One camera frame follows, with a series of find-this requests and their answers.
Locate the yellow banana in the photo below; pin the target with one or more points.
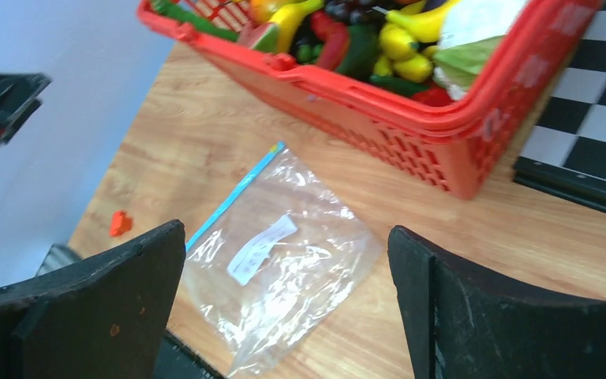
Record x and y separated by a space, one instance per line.
423 27

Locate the white green napa cabbage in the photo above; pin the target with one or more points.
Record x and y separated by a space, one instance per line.
471 32

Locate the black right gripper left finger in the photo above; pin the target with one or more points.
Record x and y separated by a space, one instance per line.
101 317

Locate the red chili pepper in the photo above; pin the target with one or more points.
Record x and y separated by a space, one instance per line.
336 39

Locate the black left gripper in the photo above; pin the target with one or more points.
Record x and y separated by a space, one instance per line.
19 100

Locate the red plastic shopping basket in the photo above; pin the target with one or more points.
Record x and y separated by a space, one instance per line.
454 147

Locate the black white checkerboard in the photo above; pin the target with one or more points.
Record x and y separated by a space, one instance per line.
565 155

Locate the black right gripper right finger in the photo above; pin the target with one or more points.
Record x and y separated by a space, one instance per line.
464 320

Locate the small orange block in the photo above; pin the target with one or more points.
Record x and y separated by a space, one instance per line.
121 223

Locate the clear zip top bag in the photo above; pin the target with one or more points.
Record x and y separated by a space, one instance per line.
279 254

